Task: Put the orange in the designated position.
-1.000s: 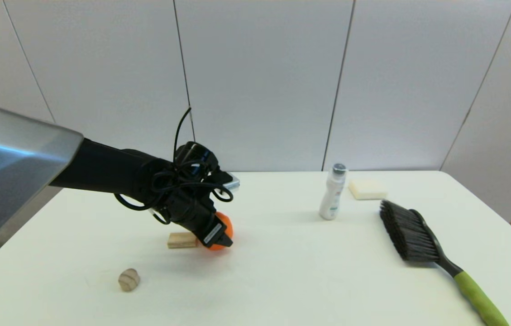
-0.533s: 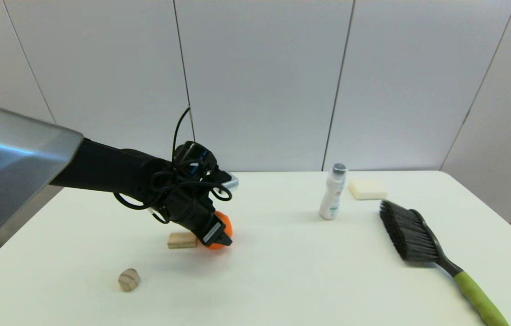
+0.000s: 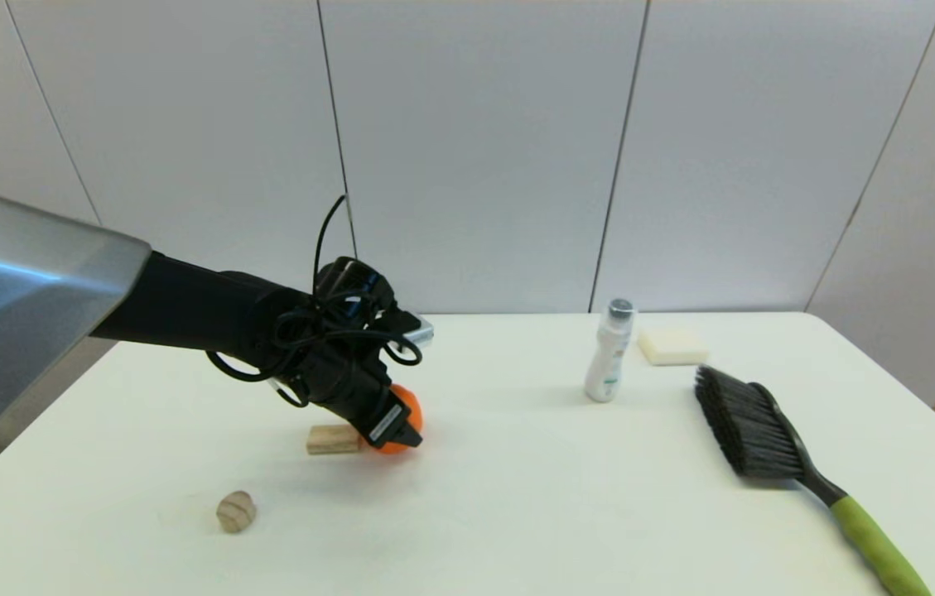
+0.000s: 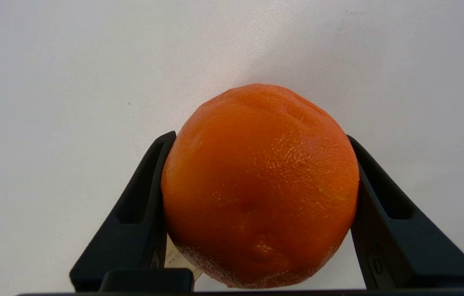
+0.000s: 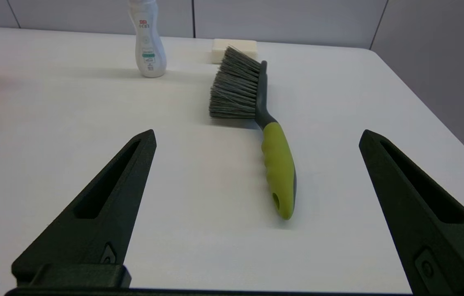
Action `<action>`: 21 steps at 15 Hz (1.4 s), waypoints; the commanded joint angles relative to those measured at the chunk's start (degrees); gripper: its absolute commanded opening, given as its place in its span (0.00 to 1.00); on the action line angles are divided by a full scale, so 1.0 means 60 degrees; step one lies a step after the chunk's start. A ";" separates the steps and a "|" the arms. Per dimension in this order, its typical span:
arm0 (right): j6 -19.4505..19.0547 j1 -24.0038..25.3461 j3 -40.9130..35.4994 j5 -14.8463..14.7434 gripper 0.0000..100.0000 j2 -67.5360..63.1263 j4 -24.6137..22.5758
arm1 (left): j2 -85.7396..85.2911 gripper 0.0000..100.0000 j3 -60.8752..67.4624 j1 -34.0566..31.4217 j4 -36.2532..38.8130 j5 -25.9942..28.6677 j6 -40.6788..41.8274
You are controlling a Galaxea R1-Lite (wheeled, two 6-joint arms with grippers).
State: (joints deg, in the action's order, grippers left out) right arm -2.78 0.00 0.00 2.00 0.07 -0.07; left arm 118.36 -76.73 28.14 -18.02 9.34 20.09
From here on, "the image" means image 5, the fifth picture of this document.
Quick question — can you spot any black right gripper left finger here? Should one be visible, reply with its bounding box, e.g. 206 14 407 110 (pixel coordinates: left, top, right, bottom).
11 129 157 289

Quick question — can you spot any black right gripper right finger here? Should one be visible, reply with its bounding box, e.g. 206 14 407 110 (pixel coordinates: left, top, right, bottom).
359 129 464 296

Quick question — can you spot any black brush green handle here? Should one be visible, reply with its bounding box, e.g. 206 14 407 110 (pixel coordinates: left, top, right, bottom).
209 46 297 220

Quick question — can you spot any white plastic bottle grey cap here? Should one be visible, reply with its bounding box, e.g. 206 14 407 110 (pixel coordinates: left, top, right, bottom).
128 0 167 78

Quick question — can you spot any white rectangular sponge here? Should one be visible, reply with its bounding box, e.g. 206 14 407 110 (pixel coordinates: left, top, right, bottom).
210 39 257 64

